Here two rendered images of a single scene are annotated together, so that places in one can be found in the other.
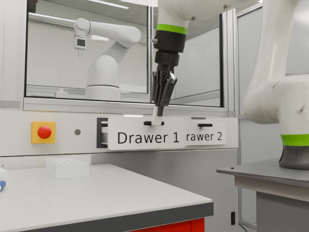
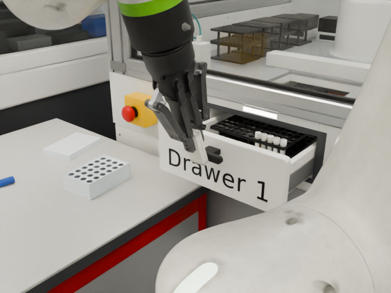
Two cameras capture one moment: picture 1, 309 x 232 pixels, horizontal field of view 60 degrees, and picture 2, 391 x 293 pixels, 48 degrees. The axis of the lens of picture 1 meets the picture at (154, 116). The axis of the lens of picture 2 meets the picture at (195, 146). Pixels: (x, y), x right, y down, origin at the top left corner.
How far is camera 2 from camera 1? 95 cm
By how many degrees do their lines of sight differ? 71
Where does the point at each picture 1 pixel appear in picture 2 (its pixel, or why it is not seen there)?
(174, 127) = (259, 171)
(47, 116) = (149, 88)
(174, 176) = not seen: hidden behind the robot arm
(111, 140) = (162, 157)
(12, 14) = not seen: outside the picture
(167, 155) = not seen: hidden behind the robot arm
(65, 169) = (70, 182)
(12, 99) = (119, 60)
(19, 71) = (121, 23)
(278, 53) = (383, 101)
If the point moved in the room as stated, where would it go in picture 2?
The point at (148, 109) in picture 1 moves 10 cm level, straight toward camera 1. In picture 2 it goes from (291, 104) to (246, 112)
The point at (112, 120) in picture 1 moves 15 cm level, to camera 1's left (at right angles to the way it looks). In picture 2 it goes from (161, 128) to (139, 106)
